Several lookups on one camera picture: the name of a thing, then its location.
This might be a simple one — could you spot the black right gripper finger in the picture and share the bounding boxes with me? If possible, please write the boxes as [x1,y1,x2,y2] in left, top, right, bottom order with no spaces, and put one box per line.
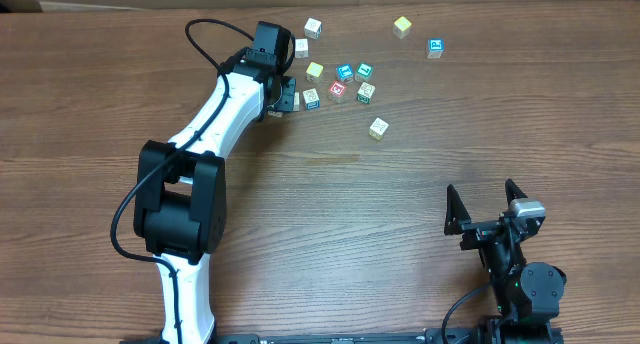
[444,184,472,235]
[505,178,528,205]

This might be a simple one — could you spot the cream umbrella wooden block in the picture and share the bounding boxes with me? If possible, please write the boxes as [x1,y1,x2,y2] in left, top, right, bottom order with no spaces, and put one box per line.
[369,118,389,141]

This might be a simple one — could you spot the yellow top wooden block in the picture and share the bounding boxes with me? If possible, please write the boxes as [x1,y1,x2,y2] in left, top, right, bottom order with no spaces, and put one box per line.
[267,111,283,118]

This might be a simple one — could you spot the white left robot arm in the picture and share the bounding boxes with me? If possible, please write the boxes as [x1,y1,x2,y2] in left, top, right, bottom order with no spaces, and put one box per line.
[126,21,296,343]

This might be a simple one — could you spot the plain cream wooden block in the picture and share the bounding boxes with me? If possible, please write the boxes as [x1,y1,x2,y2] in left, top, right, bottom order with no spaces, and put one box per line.
[295,39,309,59]

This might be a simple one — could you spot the cream block top row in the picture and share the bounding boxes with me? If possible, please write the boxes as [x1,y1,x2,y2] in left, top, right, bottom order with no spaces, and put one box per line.
[304,18,322,40]

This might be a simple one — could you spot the yellow top block middle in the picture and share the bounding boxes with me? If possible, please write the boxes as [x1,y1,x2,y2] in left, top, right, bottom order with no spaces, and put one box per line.
[306,62,324,83]

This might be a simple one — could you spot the cream block red letter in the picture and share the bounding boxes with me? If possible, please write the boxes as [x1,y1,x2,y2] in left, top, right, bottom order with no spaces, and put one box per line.
[292,92,300,112]

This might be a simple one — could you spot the cream block blue letter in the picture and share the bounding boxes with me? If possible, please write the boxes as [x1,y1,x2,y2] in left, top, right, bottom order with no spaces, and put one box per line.
[302,88,320,110]

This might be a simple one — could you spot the blue top wooden block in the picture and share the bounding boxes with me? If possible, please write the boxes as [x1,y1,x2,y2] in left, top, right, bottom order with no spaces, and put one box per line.
[336,64,354,83]

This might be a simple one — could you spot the red top wooden block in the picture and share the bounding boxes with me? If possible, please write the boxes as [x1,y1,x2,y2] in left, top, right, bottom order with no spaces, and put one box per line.
[328,81,347,103]

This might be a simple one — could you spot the green top wooden block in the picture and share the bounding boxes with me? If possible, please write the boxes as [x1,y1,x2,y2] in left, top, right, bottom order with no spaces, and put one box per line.
[355,63,374,82]

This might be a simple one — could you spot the cream block green side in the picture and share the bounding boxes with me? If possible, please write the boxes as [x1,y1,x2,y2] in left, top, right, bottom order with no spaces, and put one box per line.
[356,82,376,104]

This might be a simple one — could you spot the yellow top block far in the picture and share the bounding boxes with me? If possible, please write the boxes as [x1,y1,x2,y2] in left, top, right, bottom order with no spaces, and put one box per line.
[393,16,412,39]

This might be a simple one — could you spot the blue top block far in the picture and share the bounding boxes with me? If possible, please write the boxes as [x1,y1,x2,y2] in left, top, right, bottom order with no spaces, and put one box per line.
[427,38,444,59]

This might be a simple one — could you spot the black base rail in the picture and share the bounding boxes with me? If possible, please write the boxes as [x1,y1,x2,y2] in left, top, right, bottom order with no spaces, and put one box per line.
[209,326,565,344]

